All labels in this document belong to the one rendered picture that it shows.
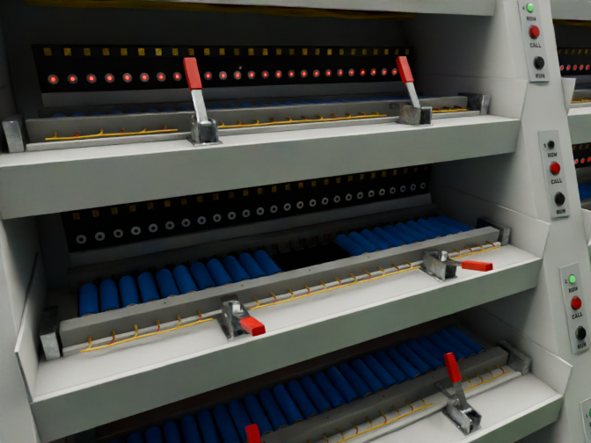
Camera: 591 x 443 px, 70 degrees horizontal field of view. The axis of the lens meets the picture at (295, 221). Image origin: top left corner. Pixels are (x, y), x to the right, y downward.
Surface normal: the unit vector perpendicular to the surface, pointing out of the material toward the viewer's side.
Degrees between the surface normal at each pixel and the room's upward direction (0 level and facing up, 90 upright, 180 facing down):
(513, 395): 23
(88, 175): 113
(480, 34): 90
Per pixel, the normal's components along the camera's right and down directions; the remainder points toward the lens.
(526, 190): -0.90, 0.16
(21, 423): 0.39, -0.05
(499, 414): 0.00, -0.93
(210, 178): 0.43, 0.33
